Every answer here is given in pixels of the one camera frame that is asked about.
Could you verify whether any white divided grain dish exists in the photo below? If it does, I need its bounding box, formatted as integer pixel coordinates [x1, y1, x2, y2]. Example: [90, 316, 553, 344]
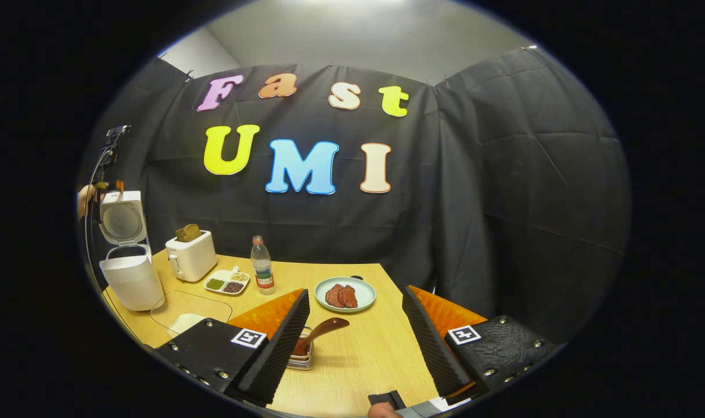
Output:
[204, 266, 251, 296]

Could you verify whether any brown wooden spoon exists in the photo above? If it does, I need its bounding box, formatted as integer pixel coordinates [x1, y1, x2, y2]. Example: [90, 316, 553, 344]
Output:
[293, 317, 350, 357]

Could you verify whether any black backdrop cloth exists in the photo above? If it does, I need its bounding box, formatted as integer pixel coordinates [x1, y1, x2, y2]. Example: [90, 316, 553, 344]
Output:
[77, 46, 632, 343]

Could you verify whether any light green plate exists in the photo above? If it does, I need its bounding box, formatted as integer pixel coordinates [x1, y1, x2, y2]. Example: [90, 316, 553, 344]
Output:
[315, 276, 377, 314]

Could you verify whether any white rice cooker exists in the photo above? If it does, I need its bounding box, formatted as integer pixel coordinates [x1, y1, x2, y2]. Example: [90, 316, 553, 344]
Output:
[99, 190, 166, 312]

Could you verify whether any clear plastic tray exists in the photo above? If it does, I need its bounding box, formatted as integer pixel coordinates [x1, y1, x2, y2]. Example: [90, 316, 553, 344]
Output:
[150, 290, 233, 338]

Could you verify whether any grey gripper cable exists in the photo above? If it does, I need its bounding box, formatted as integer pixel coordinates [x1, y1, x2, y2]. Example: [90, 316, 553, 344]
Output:
[84, 148, 113, 291]

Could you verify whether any metal wire chopstick holder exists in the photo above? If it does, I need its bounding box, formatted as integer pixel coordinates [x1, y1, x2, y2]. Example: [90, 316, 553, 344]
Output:
[287, 326, 314, 371]

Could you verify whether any clear plastic bottle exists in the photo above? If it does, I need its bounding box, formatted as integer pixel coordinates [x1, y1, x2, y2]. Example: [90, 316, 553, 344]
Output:
[250, 235, 276, 296]

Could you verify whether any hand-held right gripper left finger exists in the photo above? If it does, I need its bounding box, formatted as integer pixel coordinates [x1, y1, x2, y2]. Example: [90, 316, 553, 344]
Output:
[153, 289, 311, 407]

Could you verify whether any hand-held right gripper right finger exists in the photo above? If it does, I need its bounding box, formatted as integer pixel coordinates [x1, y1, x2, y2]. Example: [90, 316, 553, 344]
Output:
[401, 284, 558, 401]

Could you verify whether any white toaster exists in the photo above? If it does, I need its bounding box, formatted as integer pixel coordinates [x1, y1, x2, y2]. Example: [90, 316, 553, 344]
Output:
[166, 230, 218, 283]

